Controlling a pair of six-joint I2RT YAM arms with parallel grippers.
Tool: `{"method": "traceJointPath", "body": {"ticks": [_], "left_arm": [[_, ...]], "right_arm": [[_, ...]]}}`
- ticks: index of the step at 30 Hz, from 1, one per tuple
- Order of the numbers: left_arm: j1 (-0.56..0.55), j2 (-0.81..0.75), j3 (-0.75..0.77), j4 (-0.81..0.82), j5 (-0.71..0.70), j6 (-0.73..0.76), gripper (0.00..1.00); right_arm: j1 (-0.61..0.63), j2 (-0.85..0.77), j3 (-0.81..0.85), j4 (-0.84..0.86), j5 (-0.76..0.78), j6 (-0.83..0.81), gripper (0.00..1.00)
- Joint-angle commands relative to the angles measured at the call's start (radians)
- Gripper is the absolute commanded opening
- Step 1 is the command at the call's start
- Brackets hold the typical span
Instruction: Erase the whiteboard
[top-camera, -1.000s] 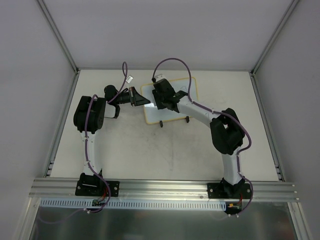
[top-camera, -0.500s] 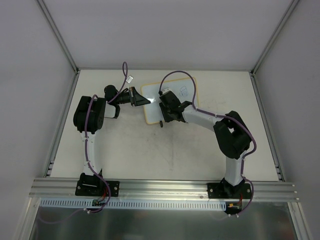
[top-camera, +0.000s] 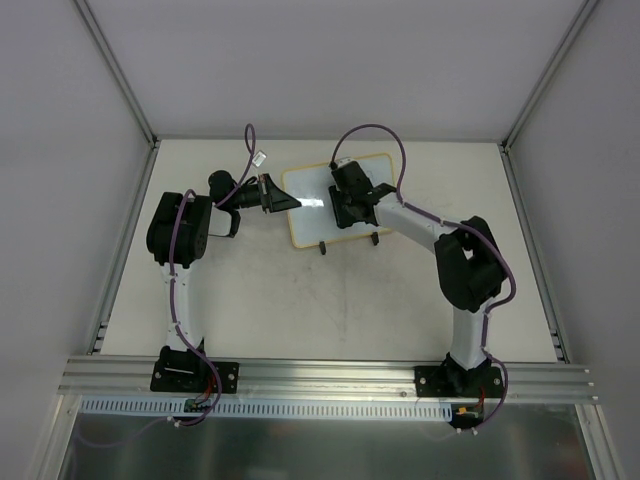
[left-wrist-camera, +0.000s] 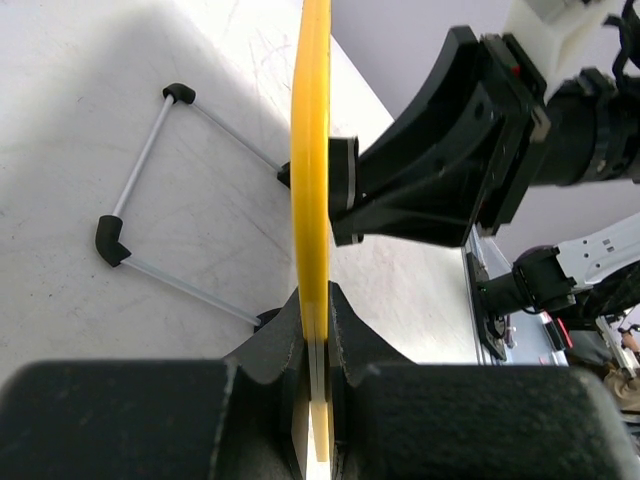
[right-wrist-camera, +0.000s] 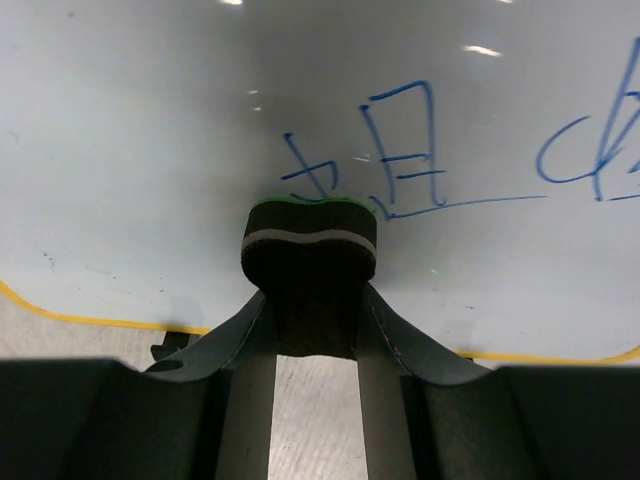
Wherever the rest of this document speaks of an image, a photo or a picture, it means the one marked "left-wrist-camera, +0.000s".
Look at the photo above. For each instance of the yellow framed whiteboard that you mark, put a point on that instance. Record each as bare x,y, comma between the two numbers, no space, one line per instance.
309,183

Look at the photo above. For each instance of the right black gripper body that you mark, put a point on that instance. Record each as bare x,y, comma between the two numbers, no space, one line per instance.
517,141

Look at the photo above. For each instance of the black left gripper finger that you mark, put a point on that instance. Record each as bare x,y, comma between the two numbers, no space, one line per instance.
420,211
396,419
243,416
407,150

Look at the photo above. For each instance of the black felt whiteboard eraser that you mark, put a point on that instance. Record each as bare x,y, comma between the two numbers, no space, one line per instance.
343,155

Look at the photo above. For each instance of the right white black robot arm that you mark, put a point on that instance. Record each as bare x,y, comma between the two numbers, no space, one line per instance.
545,103

